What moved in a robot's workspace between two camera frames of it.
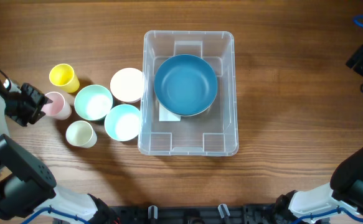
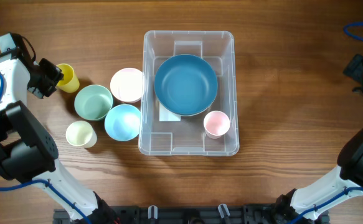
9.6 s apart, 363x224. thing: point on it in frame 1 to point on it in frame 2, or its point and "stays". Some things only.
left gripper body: (21, 107) to (45, 78)
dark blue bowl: (185, 85) stays
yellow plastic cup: (63, 76) stays
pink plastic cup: (58, 108) to (216, 123)
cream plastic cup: (80, 134) stays
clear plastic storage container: (213, 132) stays
